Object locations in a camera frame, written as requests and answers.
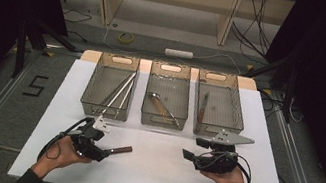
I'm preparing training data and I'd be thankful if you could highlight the person's left hand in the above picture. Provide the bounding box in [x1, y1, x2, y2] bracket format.
[31, 130, 96, 183]

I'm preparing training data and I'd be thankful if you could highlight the beige wooden shelf unit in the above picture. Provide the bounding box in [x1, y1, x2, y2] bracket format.
[40, 0, 297, 58]

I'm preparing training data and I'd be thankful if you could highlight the black metal stand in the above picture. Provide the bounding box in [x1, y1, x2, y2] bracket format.
[10, 15, 84, 89]
[234, 48, 303, 123]

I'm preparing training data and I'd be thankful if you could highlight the white chopstick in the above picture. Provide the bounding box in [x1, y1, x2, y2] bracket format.
[98, 66, 138, 123]
[114, 76, 136, 122]

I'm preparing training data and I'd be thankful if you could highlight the left hand-held gripper cable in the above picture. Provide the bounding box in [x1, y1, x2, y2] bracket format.
[36, 109, 95, 171]

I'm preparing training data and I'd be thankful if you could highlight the wooden handle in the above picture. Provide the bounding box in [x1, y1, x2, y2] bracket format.
[103, 141, 134, 160]

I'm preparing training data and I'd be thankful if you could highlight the white power cable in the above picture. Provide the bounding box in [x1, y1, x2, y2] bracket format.
[100, 24, 247, 76]

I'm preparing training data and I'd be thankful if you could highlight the metal spoon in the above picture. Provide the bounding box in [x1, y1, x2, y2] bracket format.
[143, 90, 186, 129]

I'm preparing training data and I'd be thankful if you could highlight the yellow tape roll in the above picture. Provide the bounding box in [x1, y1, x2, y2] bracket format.
[116, 31, 135, 47]

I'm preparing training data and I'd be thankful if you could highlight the mesh bin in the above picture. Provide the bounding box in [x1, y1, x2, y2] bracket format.
[138, 59, 198, 133]
[78, 48, 141, 123]
[187, 67, 254, 144]

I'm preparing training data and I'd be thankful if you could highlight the hanging black cable bundle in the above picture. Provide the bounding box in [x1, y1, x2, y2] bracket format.
[226, 0, 282, 63]

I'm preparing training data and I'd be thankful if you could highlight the white power strip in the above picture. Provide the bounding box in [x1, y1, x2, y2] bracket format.
[163, 47, 195, 61]

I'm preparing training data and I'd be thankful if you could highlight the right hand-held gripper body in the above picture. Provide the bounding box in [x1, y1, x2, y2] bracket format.
[191, 125, 257, 181]

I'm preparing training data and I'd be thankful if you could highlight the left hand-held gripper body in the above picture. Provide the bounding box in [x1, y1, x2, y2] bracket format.
[66, 110, 114, 163]

